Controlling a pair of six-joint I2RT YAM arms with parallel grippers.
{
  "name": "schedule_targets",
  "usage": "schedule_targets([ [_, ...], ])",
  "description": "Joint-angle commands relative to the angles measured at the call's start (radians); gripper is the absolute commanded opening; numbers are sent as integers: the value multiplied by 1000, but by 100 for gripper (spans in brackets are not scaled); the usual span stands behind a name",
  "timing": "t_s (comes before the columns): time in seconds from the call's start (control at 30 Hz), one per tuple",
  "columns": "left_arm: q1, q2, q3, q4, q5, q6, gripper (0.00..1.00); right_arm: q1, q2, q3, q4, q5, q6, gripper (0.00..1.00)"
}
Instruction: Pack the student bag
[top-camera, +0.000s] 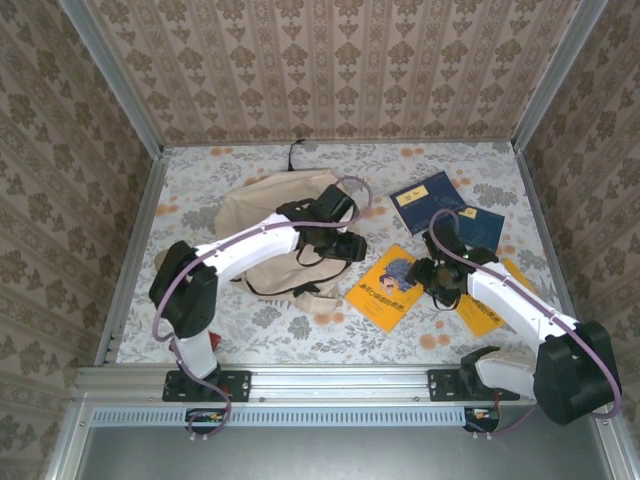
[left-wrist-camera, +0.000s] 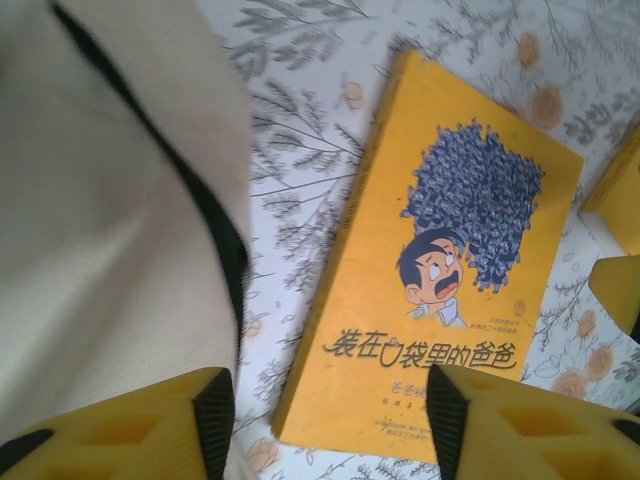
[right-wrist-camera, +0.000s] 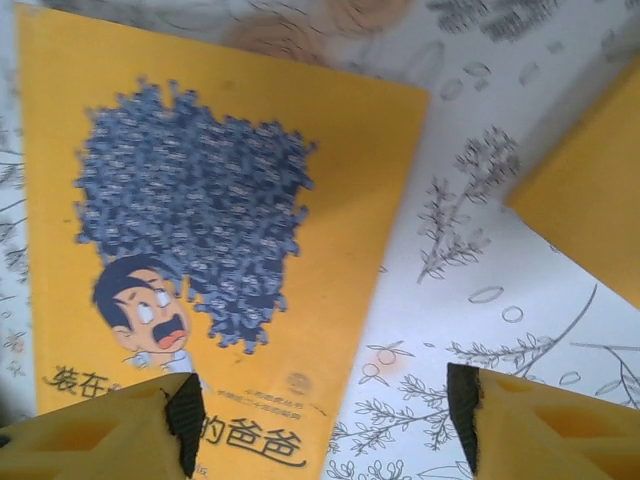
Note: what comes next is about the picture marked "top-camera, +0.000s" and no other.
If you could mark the red wallet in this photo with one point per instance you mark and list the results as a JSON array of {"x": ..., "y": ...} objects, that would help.
[{"x": 215, "y": 341}]

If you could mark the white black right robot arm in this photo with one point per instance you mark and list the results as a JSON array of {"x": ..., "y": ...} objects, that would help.
[{"x": 515, "y": 300}]

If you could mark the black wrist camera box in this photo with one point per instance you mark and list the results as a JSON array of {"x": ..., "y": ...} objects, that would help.
[
  {"x": 442, "y": 237},
  {"x": 335, "y": 201}
]

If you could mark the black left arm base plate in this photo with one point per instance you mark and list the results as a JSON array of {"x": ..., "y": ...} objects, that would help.
[{"x": 240, "y": 385}]

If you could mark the aluminium front frame rail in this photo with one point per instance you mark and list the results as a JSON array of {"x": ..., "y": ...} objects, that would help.
[{"x": 340, "y": 382}]

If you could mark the aluminium side rail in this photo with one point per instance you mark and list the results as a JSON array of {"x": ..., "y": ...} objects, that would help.
[
  {"x": 132, "y": 260},
  {"x": 545, "y": 250}
]

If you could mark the aluminium frame post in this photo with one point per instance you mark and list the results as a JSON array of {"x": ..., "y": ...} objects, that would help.
[
  {"x": 115, "y": 80},
  {"x": 555, "y": 75}
]

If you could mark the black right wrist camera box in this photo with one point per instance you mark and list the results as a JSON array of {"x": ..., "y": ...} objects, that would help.
[{"x": 442, "y": 237}]

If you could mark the dark blue book yellow label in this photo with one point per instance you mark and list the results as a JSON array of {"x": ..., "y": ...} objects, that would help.
[
  {"x": 482, "y": 230},
  {"x": 425, "y": 205}
]

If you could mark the beige canvas backpack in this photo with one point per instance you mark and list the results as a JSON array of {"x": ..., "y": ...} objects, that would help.
[{"x": 255, "y": 200}]

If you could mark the floral tablecloth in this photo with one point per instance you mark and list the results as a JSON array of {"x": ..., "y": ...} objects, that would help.
[{"x": 280, "y": 345}]

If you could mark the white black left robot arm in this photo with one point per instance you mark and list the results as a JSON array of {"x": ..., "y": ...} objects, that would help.
[{"x": 250, "y": 245}]

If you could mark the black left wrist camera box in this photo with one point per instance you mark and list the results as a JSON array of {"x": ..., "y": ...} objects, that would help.
[{"x": 335, "y": 201}]

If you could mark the grey sheet metal panel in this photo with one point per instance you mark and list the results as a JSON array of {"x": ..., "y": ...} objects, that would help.
[{"x": 325, "y": 455}]

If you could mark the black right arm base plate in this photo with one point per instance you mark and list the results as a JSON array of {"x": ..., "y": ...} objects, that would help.
[{"x": 442, "y": 385}]

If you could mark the beige cylindrical pencil case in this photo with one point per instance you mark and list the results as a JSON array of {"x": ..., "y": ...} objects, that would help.
[{"x": 161, "y": 259}]

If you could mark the small controller board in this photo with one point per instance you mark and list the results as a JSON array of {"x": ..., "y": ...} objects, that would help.
[
  {"x": 482, "y": 419},
  {"x": 205, "y": 419}
]

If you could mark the yellow cartoon cover book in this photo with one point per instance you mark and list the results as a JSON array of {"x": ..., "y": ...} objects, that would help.
[
  {"x": 375, "y": 295},
  {"x": 482, "y": 317}
]

